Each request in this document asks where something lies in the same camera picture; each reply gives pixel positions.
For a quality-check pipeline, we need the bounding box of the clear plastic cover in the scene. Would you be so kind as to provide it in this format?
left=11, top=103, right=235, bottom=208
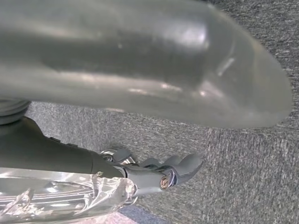
left=0, top=168, right=138, bottom=224

